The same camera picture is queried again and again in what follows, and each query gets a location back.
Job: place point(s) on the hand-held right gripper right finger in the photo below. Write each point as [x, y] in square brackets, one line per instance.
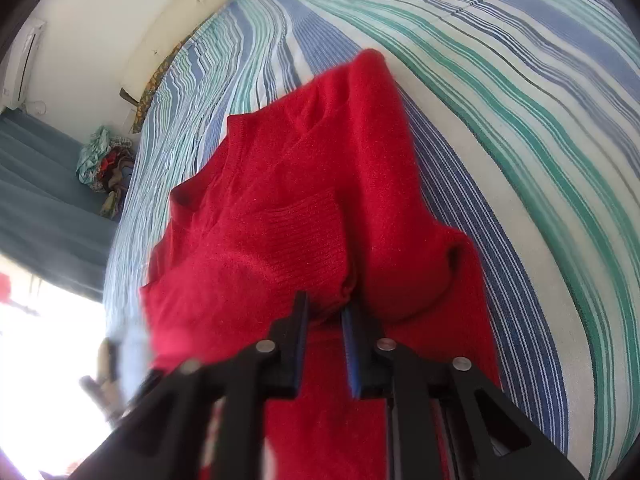
[351, 350]

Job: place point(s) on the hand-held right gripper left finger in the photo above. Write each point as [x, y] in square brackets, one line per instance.
[301, 345]

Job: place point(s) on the red sweater with white animal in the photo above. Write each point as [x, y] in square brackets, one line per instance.
[300, 210]

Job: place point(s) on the pile of clothes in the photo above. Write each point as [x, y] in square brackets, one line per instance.
[107, 165]

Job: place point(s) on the cream cushion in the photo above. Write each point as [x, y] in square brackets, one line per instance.
[107, 360]

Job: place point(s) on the striped bed cover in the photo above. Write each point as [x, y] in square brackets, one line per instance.
[500, 135]

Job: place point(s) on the blue curtain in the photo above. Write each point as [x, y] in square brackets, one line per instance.
[45, 205]

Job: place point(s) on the white air conditioner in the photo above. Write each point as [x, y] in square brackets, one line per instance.
[20, 60]

